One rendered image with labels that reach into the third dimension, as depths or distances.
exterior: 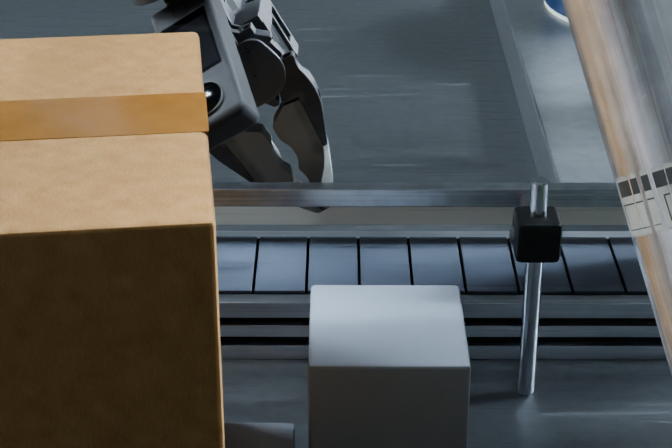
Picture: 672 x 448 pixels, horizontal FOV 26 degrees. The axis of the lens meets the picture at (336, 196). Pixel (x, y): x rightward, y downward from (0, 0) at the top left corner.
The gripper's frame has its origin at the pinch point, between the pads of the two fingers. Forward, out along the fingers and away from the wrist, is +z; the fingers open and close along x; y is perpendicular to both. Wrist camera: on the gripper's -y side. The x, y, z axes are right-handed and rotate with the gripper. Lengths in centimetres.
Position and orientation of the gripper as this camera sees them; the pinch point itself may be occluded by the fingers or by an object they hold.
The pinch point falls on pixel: (315, 200)
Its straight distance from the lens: 105.6
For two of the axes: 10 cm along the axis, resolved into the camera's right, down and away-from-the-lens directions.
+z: 5.0, 7.7, 3.9
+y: 0.0, -4.5, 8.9
